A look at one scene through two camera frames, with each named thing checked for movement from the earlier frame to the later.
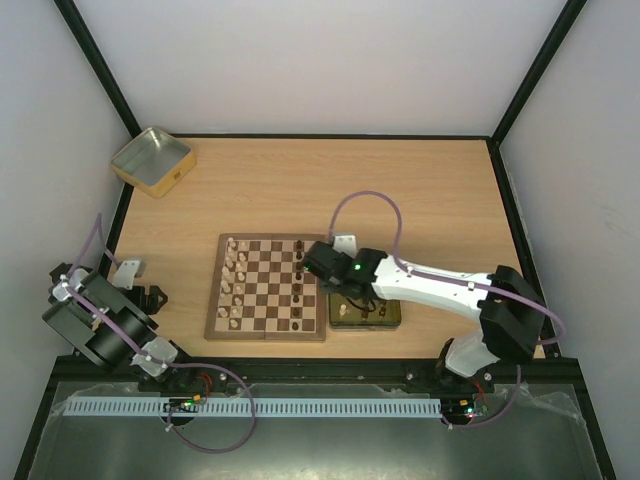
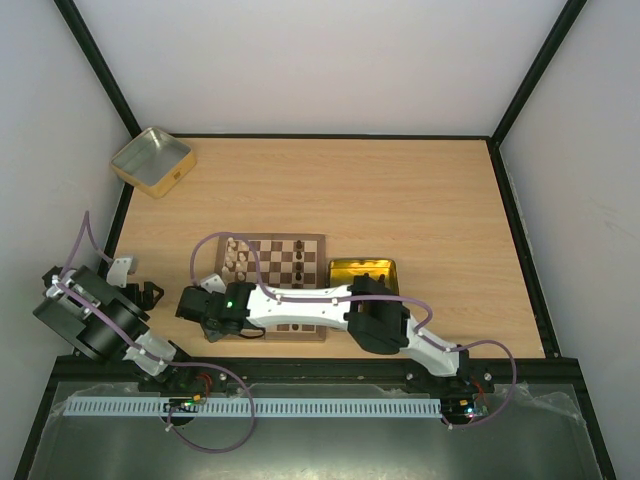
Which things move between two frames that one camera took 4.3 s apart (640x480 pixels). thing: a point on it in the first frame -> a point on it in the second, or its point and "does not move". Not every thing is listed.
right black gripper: x=320 y=261 -> x=192 y=305
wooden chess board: x=261 y=291 does not move
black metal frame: x=324 y=369 does not move
